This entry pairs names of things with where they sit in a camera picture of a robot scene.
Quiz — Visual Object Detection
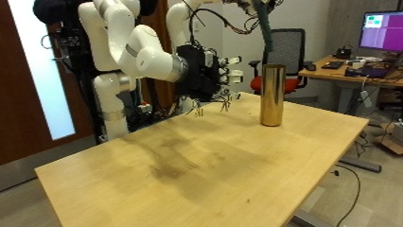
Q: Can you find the colourful artificial flower bouquet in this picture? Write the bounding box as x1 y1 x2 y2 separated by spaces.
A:
250 0 276 54

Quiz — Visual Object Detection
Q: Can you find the gold cylindrical vase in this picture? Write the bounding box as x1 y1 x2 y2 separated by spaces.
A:
258 63 288 128

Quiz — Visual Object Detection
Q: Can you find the black mesh office chair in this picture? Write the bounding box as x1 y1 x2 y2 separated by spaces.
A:
247 27 309 96

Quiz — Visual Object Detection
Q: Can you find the emergency stop button box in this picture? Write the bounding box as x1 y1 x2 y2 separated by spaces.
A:
135 100 154 114

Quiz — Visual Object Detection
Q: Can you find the black desk phone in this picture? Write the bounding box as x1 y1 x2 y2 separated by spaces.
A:
333 45 353 61

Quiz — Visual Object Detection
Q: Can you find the black keyboard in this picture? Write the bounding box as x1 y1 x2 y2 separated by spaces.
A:
320 61 344 71

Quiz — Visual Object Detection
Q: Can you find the wooden office desk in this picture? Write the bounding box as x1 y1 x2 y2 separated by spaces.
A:
298 55 403 115

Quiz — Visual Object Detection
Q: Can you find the black robot mounting stand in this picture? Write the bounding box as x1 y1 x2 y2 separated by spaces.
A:
38 18 107 144

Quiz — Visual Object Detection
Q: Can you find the computer monitor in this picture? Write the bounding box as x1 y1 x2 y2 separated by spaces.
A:
357 10 403 54

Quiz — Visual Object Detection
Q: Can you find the white hanging power adapter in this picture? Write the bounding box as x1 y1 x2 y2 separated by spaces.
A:
359 89 373 109

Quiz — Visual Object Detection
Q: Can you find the brown door with glass panel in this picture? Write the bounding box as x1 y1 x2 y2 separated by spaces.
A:
0 0 101 166

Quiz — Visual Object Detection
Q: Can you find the grey table foot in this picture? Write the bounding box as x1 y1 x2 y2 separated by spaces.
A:
337 155 383 174
288 210 335 227

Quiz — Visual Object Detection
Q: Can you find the cardboard box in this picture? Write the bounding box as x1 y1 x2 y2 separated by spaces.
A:
373 121 403 156

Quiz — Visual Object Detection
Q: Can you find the black left hand cable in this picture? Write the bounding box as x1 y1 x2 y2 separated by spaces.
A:
186 7 254 45

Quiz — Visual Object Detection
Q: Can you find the black floor cable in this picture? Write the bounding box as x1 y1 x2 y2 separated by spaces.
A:
331 164 363 227

